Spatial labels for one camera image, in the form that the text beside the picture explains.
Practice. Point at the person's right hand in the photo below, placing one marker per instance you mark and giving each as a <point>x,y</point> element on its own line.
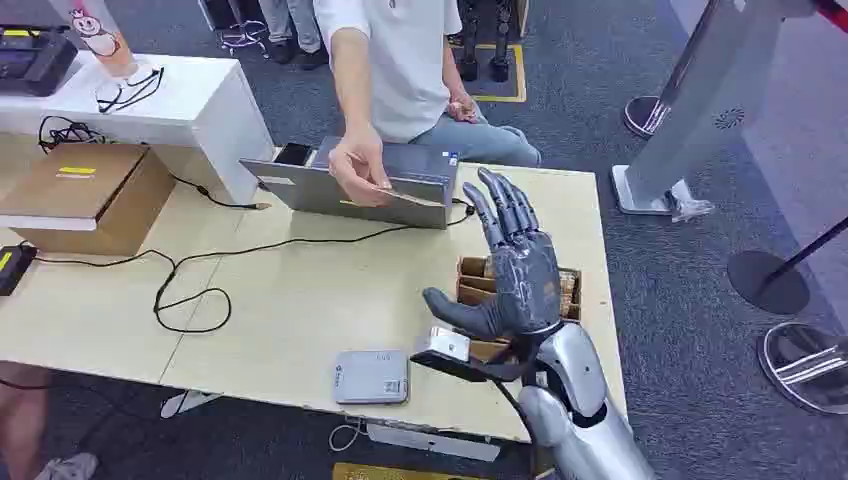
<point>358,166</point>

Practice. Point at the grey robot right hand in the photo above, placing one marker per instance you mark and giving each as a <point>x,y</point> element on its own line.
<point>526,278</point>

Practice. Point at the person's left hand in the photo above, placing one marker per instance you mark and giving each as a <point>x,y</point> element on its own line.
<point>464,108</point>

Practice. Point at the single brown card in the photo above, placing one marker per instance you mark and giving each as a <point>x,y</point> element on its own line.
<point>414,197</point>

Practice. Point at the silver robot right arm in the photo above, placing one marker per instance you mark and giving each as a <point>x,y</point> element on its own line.
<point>576,378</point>

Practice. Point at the yellow bordered floor mat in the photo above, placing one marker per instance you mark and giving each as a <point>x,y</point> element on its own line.
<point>484,89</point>

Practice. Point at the silver laptop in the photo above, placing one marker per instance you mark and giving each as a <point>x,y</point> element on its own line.
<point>411,173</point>

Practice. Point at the wooden card box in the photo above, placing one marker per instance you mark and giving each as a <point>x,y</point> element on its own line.
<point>474,291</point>

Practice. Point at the black standing robot leg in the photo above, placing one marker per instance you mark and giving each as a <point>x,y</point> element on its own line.
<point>469,46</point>
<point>501,46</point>

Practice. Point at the black smartphone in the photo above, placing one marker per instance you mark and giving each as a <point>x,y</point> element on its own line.
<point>293,154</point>

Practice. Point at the person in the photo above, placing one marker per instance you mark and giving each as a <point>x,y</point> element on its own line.
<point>291,26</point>
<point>23,424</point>
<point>404,66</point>

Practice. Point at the white cabinet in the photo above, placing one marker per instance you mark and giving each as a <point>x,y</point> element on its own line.
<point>199,119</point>

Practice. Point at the clear plastic bag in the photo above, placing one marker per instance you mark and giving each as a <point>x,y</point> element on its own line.
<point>689,206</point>

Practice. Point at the chrome stanchion base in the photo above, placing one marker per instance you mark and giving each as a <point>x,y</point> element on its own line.
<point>642,116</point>
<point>805,368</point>

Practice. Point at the flat grey device box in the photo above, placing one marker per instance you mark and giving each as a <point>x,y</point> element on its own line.
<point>370,378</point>

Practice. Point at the white desk crossbar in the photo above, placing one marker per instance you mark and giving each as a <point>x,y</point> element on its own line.
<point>430,444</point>

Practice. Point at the black eyeglasses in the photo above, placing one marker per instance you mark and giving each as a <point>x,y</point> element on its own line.
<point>142,86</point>

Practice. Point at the black stanchion with pole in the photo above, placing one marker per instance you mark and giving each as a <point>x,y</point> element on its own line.
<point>765,281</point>

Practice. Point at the yellow flat object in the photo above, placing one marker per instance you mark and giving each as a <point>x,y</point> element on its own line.
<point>384,473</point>

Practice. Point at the silver kiosk stand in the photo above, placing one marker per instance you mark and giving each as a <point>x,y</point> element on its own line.
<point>709,93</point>

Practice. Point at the brown cardboard box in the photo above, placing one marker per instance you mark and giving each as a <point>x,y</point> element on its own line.
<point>86,182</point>

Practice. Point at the cartoon print paper cup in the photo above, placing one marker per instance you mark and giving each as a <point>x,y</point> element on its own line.
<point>99,40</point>

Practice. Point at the white desk foot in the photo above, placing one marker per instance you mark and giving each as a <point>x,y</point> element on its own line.
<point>189,403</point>

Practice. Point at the black electronic console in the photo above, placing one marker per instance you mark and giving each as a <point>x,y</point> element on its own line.
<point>33,63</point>

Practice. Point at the small black device green light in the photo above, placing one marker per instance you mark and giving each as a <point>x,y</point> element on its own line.
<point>13,268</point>

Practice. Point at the red barrier belt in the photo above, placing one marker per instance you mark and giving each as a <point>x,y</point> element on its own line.
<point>835,14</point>

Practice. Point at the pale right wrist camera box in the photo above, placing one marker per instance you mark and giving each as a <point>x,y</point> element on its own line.
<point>450,344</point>

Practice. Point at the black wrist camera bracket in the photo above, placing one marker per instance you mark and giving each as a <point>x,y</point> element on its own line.
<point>464,368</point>

